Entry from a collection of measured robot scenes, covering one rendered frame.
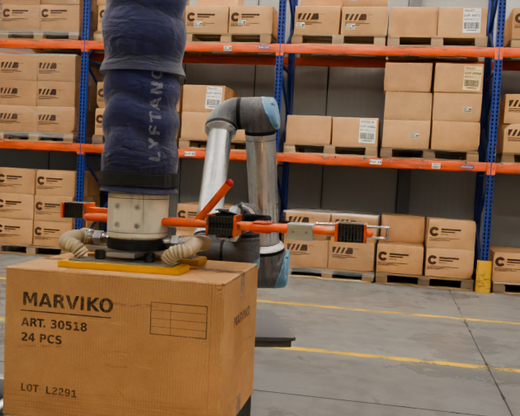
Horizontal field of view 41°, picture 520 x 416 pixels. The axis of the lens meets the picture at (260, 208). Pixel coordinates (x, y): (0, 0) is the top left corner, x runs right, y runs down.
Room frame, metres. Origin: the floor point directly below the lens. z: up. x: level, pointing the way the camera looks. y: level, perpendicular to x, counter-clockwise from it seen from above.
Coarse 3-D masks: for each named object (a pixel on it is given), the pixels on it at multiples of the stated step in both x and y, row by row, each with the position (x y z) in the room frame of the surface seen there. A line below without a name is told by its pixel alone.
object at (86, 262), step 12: (96, 252) 1.85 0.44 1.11; (60, 264) 1.83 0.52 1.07; (72, 264) 1.82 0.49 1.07; (84, 264) 1.82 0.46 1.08; (96, 264) 1.81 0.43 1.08; (108, 264) 1.81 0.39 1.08; (120, 264) 1.81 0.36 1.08; (132, 264) 1.81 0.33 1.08; (144, 264) 1.81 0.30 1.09; (156, 264) 1.80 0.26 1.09; (168, 264) 1.81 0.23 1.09; (180, 264) 1.86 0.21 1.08
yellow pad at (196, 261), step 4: (92, 252) 2.04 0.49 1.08; (92, 256) 2.02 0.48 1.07; (156, 256) 2.00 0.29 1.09; (160, 256) 2.00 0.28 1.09; (196, 256) 2.03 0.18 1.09; (200, 256) 2.05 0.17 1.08; (156, 260) 1.98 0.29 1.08; (160, 260) 1.98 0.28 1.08; (180, 260) 1.97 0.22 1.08; (184, 260) 1.97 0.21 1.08; (188, 260) 1.97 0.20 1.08; (192, 260) 1.96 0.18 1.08; (196, 260) 1.96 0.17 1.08; (200, 260) 1.98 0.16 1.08; (204, 260) 2.02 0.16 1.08; (188, 264) 1.97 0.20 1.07; (192, 264) 1.96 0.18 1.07; (196, 264) 1.96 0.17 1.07; (200, 264) 1.98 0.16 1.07
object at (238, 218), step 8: (208, 216) 1.86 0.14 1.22; (216, 216) 1.86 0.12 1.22; (224, 216) 1.85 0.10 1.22; (232, 216) 1.94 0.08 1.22; (240, 216) 1.91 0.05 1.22; (208, 224) 1.87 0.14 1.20; (216, 224) 1.86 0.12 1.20; (224, 224) 1.86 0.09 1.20; (232, 224) 1.86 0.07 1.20; (208, 232) 1.86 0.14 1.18; (216, 232) 1.86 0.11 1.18; (224, 232) 1.85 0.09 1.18; (232, 232) 1.85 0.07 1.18; (240, 232) 1.92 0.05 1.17
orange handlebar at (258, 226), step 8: (96, 208) 2.23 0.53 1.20; (104, 208) 2.23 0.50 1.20; (88, 216) 1.94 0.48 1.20; (96, 216) 1.94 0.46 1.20; (104, 216) 1.93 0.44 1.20; (168, 224) 1.90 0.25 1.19; (176, 224) 1.89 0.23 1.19; (184, 224) 1.89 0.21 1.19; (192, 224) 1.89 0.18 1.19; (200, 224) 1.88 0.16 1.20; (240, 224) 1.87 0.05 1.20; (248, 224) 1.86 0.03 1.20; (256, 224) 1.86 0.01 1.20; (264, 224) 1.86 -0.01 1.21; (272, 224) 1.89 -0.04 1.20; (280, 224) 1.89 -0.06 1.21; (256, 232) 1.86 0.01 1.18; (264, 232) 1.85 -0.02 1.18; (280, 232) 1.85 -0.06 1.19; (320, 232) 1.83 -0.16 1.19; (328, 232) 1.82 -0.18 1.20; (368, 232) 1.81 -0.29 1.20
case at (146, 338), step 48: (48, 288) 1.78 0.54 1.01; (96, 288) 1.76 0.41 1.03; (144, 288) 1.73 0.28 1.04; (192, 288) 1.70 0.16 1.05; (240, 288) 1.86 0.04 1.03; (48, 336) 1.78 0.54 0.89; (96, 336) 1.76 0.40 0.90; (144, 336) 1.73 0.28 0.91; (192, 336) 1.70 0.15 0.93; (240, 336) 1.88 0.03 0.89; (48, 384) 1.78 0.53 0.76; (96, 384) 1.75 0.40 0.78; (144, 384) 1.73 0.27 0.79; (192, 384) 1.70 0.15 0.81; (240, 384) 1.90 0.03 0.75
